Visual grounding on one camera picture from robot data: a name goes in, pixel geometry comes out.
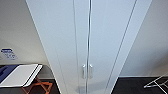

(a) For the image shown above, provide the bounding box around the white door handle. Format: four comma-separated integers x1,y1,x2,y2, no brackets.
88,64,94,80
81,64,87,80

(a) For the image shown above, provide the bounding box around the orange folding stand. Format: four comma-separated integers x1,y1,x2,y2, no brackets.
21,78,54,94

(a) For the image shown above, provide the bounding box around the white folding table top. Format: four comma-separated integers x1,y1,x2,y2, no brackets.
0,63,44,88

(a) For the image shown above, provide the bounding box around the white drying rack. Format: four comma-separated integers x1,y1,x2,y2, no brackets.
143,74,168,90

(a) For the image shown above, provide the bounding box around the blue cloth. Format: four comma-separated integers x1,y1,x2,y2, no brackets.
0,64,18,84

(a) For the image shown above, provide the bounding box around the blue white wall sign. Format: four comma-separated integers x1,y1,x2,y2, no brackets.
0,48,18,61

